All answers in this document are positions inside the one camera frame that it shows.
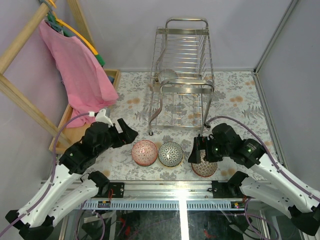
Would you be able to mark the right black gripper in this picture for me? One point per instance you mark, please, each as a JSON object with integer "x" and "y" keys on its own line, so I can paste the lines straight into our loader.
{"x": 199, "y": 143}

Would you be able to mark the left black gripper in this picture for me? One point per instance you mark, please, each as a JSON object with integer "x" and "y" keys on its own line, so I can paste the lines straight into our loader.
{"x": 117, "y": 135}

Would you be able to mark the red patterned bowl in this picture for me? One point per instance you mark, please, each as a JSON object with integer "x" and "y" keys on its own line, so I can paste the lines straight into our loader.
{"x": 144, "y": 153}

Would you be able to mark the blue patterned bowl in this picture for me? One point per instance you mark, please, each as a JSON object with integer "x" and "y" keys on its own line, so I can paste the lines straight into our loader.
{"x": 170, "y": 154}

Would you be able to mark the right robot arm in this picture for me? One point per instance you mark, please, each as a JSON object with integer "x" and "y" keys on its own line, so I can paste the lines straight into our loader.
{"x": 284, "y": 191}

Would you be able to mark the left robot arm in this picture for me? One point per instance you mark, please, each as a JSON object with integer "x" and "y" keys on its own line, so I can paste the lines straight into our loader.
{"x": 38, "y": 218}

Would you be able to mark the stainless steel dish rack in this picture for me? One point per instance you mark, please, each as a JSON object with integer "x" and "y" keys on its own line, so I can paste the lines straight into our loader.
{"x": 183, "y": 44}

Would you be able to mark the brown patterned bowl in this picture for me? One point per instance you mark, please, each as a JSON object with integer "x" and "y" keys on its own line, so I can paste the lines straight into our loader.
{"x": 204, "y": 169}

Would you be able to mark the wooden tray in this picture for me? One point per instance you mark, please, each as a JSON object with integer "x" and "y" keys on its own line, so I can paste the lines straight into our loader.
{"x": 75, "y": 134}

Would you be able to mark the pink cloth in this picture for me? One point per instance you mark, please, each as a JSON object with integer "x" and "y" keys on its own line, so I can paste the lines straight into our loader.
{"x": 87, "y": 85}

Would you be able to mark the yellow plastic hanger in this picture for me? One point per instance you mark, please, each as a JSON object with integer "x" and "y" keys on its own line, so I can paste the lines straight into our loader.
{"x": 49, "y": 4}

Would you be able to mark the green plastic hanger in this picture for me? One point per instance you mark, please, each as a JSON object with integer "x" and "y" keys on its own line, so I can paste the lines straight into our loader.
{"x": 61, "y": 27}

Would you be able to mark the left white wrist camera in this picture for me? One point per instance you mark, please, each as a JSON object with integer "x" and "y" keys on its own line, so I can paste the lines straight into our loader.
{"x": 102, "y": 116}

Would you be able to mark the aluminium rail frame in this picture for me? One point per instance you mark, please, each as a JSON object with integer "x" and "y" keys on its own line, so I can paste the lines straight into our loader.
{"x": 162, "y": 196}

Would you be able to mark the wooden clothes rack frame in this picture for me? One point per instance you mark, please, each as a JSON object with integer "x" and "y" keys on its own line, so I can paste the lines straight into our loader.
{"x": 34, "y": 73}

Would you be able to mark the aluminium corner post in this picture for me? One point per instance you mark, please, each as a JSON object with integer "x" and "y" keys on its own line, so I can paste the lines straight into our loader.
{"x": 281, "y": 25}

